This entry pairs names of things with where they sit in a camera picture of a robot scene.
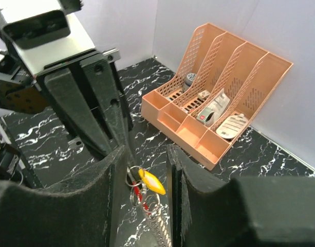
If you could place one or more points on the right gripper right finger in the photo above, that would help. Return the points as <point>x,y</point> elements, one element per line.
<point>245,211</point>

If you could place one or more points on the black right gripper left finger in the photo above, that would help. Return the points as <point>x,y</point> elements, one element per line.
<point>82,210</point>

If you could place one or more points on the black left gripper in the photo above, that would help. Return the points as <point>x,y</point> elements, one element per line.
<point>63,82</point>

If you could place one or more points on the metal keyring with spring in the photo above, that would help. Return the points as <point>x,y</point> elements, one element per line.
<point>154,216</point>

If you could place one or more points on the yellow headed key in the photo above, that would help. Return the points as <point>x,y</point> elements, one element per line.
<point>152,182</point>

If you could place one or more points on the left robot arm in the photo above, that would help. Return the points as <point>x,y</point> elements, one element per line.
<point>19,92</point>

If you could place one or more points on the oval white blister pack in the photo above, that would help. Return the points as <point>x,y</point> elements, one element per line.
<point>232,126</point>

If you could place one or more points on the white product packet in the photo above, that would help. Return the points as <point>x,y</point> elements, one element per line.
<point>214,110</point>

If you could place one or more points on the grey round tin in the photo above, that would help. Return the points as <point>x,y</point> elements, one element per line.
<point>188,81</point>

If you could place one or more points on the small white card box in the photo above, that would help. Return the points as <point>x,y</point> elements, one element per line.
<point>203,95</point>

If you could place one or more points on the orange plastic desk organizer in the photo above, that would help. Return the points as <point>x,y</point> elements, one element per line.
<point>222,83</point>

